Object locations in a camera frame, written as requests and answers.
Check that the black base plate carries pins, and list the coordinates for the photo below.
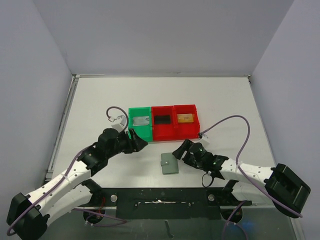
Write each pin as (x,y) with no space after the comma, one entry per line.
(165,203)

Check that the aluminium frame rail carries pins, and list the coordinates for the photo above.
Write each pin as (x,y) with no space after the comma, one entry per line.
(62,125)

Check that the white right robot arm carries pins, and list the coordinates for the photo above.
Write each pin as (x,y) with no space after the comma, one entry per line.
(287,191)

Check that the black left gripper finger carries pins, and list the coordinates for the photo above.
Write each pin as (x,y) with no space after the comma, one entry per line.
(132,136)
(138,144)

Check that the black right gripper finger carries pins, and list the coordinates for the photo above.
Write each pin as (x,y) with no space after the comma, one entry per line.
(190,161)
(184,147)

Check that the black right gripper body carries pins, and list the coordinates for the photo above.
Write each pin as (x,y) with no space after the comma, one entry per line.
(186,152)

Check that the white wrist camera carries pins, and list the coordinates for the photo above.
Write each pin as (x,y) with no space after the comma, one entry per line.
(119,123)
(204,139)

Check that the red plastic bin middle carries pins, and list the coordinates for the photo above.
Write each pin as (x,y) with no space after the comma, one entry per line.
(163,132)

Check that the red plastic bin right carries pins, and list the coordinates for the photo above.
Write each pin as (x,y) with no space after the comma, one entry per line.
(187,130)

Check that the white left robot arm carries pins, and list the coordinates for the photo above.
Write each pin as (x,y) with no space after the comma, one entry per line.
(28,215)

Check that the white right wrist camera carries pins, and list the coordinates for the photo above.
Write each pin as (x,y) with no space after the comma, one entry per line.
(204,139)

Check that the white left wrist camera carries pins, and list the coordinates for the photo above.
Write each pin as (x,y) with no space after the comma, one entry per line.
(119,123)

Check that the red plastic bin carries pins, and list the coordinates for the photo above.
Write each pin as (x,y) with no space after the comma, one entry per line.
(163,132)
(187,130)

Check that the grey-green card holder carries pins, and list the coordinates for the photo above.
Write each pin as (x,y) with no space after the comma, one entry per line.
(169,164)

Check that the gold card in bin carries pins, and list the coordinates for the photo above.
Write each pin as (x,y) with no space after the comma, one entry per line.
(185,118)

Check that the black card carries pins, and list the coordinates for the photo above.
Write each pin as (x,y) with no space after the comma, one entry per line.
(162,119)

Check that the green plastic bin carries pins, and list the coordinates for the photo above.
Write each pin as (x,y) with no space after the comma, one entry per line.
(144,132)

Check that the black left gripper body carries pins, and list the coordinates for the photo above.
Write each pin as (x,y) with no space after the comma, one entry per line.
(123,144)

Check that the silver VIP card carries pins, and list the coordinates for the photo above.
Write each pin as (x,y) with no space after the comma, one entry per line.
(141,121)

